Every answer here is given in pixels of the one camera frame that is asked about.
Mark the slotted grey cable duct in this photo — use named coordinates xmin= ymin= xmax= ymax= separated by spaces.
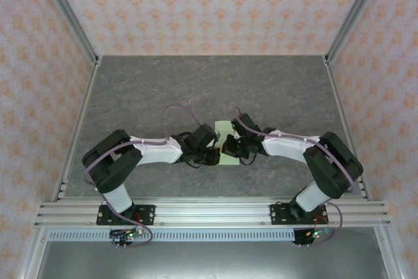
xmin=48 ymin=230 xmax=295 ymax=243

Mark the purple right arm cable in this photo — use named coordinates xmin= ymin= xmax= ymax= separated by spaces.
xmin=233 ymin=106 xmax=359 ymax=247

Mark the aluminium frame post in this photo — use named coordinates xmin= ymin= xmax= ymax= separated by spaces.
xmin=34 ymin=0 xmax=101 ymax=66
xmin=323 ymin=0 xmax=391 ymax=66

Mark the aluminium frame leg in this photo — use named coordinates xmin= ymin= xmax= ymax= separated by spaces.
xmin=374 ymin=226 xmax=404 ymax=279
xmin=18 ymin=228 xmax=50 ymax=279

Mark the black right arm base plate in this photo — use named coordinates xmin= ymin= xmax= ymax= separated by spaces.
xmin=269 ymin=203 xmax=329 ymax=227

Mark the aluminium table side rail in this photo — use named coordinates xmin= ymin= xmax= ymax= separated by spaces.
xmin=50 ymin=63 xmax=102 ymax=201
xmin=323 ymin=63 xmax=373 ymax=201

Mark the aluminium mounting rail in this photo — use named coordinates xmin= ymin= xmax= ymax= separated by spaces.
xmin=34 ymin=197 xmax=392 ymax=227

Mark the circuit board with LEDs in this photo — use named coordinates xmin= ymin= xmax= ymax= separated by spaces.
xmin=305 ymin=228 xmax=330 ymax=240
xmin=109 ymin=228 xmax=144 ymax=240

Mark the light green paper sheet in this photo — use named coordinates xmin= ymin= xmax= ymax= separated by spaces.
xmin=214 ymin=121 xmax=241 ymax=166

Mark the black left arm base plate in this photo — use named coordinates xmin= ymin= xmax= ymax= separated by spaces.
xmin=96 ymin=205 xmax=156 ymax=227

